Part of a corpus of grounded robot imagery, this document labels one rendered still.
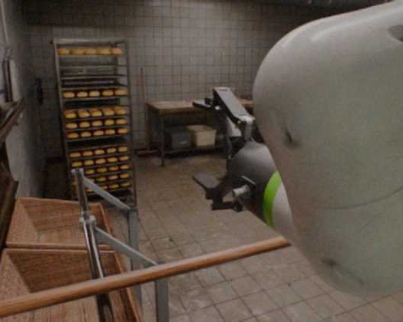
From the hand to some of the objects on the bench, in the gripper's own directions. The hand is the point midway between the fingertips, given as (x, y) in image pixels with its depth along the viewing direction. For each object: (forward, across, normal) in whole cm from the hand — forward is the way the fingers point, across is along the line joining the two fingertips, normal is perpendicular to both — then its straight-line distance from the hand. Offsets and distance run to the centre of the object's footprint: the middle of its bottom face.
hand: (202, 142), depth 60 cm
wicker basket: (+124, +91, -27) cm, 156 cm away
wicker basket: (+64, +91, -28) cm, 115 cm away
